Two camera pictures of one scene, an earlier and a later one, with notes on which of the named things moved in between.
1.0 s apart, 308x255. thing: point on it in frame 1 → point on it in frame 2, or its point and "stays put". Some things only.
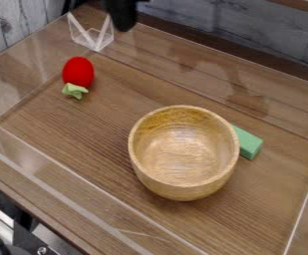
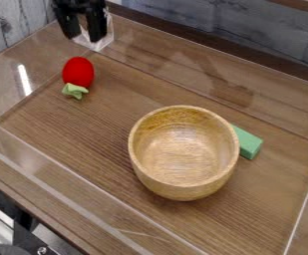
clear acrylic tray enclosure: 153,145 stays put
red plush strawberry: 78,74 stays put
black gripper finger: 123,13 → 67,10
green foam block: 249,142 stays put
